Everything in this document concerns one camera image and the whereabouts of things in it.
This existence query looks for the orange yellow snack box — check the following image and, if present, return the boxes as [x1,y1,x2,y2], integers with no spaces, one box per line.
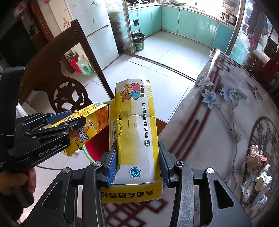
[52,102,109,156]

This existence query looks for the long yellow medicine box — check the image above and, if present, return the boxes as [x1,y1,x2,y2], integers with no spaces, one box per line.
[101,79,163,203]

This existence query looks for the black kitchen trash bin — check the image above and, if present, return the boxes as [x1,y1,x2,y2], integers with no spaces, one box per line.
[132,33,146,52]

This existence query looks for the teal kitchen cabinets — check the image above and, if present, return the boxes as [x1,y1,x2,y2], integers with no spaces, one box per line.
[128,3,234,52]

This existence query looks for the left hand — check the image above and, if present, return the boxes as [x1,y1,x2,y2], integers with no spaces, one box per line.
[0,168,36,195]

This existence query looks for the red bin green rim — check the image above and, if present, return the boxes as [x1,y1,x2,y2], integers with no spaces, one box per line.
[83,102,110,162]

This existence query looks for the dark wooden carved chair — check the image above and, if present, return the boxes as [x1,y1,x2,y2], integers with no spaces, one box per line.
[19,20,115,113]

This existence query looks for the crumpled clear plastic wrap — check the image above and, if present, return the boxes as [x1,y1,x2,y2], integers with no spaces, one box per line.
[241,164,272,210]

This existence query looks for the green detergent bottle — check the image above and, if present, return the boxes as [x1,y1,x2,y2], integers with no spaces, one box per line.
[77,56,94,77]

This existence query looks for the red fire extinguisher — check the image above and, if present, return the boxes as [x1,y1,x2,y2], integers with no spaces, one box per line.
[66,52,82,74]

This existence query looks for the crumpled red white wrapper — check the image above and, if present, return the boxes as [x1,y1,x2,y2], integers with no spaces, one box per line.
[245,145,267,173]

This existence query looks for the floral plastic tablecloth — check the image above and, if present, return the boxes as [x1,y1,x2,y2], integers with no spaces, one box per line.
[104,49,278,226]

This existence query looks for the white refrigerator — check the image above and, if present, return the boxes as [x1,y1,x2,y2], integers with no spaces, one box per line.
[49,0,119,71]

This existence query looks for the dark red hanging garment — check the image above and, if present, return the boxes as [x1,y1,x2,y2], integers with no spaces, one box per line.
[261,51,278,87]

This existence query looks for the plaid hanging cloth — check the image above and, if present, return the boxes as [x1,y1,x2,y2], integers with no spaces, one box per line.
[247,2,269,51]

